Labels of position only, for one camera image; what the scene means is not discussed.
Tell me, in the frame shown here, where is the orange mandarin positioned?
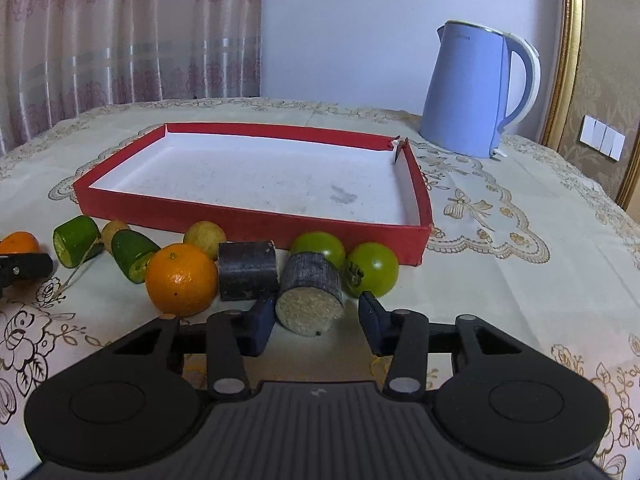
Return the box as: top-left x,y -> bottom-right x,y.
0,231 -> 40,255
145,243 -> 218,318

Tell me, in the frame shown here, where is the green cucumber piece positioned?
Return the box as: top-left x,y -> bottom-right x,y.
52,214 -> 104,269
111,230 -> 160,284

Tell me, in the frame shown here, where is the dark sugarcane piece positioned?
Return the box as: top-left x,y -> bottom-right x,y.
276,252 -> 345,337
218,240 -> 279,301

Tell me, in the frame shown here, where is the green tomato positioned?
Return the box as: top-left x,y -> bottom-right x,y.
342,242 -> 399,297
288,231 -> 346,270

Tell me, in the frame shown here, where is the yellow-brown longan fruit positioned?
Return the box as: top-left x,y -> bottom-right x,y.
183,220 -> 227,260
101,220 -> 130,254

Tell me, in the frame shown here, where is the red cardboard tray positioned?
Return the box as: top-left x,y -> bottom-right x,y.
73,122 -> 433,266

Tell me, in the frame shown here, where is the floral pink curtain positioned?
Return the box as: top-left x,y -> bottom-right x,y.
1,0 -> 262,152

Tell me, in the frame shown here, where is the blue electric kettle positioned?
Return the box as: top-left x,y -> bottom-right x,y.
419,20 -> 541,158

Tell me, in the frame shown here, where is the white wall switch panel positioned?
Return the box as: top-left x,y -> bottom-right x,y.
579,116 -> 626,162

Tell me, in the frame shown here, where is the gold wall moulding frame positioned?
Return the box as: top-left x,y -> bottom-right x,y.
540,0 -> 639,219

